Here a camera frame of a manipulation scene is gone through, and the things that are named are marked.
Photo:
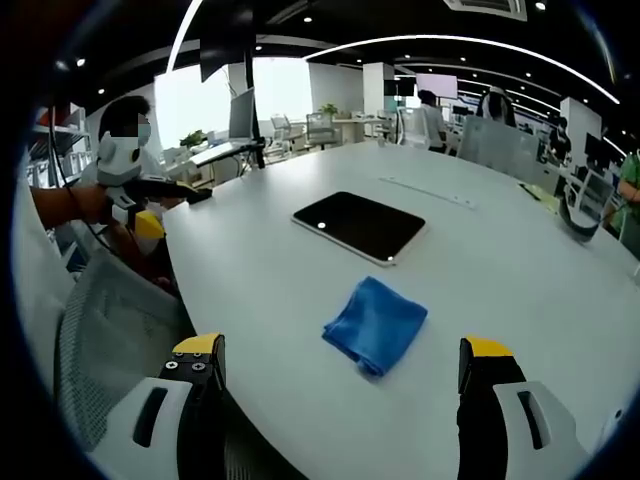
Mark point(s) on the white side desk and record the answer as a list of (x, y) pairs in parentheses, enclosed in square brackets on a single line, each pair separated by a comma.
[(217, 152)]

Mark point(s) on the clear plastic ruler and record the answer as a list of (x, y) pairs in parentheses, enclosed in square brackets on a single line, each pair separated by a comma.
[(430, 192)]

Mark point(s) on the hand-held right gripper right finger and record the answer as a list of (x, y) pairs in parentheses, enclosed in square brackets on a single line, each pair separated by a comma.
[(520, 420)]

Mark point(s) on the black and grey curved object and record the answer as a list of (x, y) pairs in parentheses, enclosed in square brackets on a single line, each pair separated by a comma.
[(577, 222)]

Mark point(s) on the wall display screen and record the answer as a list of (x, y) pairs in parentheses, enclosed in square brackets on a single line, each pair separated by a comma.
[(436, 85)]

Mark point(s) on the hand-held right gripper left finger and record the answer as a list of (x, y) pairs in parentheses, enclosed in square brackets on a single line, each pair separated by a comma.
[(165, 415)]

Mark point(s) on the yellow-green cloth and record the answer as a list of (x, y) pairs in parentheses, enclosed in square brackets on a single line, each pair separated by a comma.
[(542, 197)]

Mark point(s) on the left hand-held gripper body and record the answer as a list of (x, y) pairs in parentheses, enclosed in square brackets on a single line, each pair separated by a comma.
[(116, 162)]

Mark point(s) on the grey computer monitor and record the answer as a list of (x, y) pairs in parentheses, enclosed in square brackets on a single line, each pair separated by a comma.
[(241, 115)]

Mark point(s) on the ceiling air vent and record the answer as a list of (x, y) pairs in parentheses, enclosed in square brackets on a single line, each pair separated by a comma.
[(487, 7)]

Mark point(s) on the green potted plant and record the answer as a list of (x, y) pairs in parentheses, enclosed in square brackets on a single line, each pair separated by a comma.
[(329, 110), (192, 138)]

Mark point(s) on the black tablet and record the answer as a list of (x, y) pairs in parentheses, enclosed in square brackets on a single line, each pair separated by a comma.
[(360, 225)]

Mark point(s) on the blue cleaning cloth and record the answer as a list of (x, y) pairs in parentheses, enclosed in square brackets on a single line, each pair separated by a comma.
[(375, 325)]

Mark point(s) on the white storage shelf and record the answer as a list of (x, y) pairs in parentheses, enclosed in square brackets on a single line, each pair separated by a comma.
[(65, 145)]

